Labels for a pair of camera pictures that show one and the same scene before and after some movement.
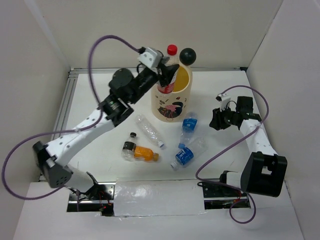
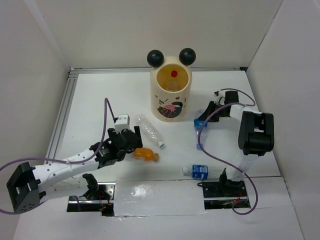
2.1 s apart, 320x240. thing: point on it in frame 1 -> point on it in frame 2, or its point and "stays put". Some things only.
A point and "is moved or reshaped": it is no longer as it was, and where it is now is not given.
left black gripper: [167, 72] -> [138, 144]
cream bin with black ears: [176, 106] stays put
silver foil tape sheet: [161, 197] stays put
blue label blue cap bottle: [189, 124] -> [199, 125]
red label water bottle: [171, 58] is moved or reshaped
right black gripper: [217, 122] -> [210, 110]
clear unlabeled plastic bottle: [149, 130] stays put
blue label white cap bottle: [186, 156] -> [196, 171]
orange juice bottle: [145, 154] stays put
